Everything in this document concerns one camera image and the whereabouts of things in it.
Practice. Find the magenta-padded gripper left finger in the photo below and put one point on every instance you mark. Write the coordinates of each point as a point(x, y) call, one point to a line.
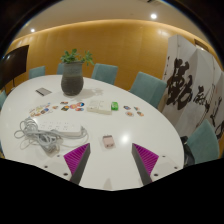
point(78, 158)

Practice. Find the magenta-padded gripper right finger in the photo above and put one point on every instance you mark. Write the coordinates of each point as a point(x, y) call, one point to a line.
point(146, 160)

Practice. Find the small pink charger block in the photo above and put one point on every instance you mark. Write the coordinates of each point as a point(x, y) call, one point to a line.
point(108, 141)

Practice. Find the small round sticker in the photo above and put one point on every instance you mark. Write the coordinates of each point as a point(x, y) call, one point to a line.
point(127, 107)
point(129, 113)
point(136, 108)
point(140, 113)

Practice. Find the orange and blue oval sticker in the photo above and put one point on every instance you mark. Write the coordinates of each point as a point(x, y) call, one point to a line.
point(79, 109)

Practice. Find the dark square sticker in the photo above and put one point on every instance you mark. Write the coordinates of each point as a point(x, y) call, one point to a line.
point(65, 108)

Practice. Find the round pink sticker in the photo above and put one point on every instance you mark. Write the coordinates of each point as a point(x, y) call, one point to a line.
point(73, 106)

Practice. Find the round dark sticker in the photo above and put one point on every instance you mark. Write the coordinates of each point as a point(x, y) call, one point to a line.
point(80, 104)

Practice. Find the white flat box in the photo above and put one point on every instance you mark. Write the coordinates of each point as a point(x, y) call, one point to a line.
point(99, 107)

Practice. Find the small orange sticker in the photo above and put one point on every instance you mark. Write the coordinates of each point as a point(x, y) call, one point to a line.
point(55, 107)

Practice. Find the black rectangular sticker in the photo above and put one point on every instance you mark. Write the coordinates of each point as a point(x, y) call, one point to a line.
point(64, 102)

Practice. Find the small green packet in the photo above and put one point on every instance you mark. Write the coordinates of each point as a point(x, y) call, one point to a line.
point(114, 106)

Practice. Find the teal chairs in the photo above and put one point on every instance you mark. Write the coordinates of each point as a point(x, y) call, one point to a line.
point(148, 88)

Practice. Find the white calligraphy folding screen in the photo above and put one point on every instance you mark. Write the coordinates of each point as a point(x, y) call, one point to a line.
point(186, 96)

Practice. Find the grey flat notebook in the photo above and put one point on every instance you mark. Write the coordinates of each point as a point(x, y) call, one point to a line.
point(43, 91)

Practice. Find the potted plant in grey vase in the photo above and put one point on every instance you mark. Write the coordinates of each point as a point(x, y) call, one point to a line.
point(72, 81)

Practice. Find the black television screen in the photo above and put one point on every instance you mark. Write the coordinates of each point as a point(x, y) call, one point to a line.
point(13, 65)

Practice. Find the round ceiling lights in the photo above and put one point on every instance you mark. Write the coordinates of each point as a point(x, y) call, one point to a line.
point(153, 16)

